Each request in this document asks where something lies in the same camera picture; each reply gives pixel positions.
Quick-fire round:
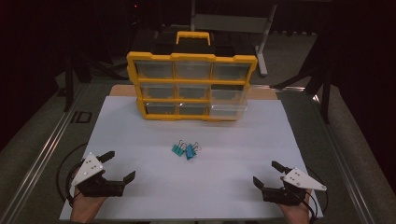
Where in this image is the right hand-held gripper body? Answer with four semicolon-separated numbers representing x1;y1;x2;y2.
262;166;328;206

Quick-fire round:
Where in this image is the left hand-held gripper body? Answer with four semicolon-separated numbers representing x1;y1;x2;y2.
71;152;126;198

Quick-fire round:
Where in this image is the teal binder clip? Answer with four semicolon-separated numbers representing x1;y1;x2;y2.
171;140;188;158

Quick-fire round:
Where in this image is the blue binder clip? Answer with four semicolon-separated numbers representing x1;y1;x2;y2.
184;141;203;161

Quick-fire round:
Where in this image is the clear plastic drawer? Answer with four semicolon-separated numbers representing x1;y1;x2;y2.
209;88;249;120

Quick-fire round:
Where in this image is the yellow drawer organizer cabinet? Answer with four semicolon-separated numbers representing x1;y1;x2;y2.
125;30;259;122

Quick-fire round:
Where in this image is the person's right hand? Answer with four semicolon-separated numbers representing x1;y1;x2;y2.
277;189;313;224

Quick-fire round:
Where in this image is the person's left hand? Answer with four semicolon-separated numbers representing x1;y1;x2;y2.
70;189;108;224

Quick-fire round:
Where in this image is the white table mat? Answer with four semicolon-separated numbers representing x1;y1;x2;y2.
58;95;325;221

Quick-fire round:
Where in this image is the black metal stand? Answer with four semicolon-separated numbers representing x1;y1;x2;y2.
63;46;129;113
270;27;335;125

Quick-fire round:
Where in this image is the black cable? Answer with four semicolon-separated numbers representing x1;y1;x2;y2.
299;167;330;221
55;142;91;207

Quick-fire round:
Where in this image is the aluminium rail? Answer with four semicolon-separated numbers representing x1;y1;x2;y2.
311;92;375;224
0;83;88;224

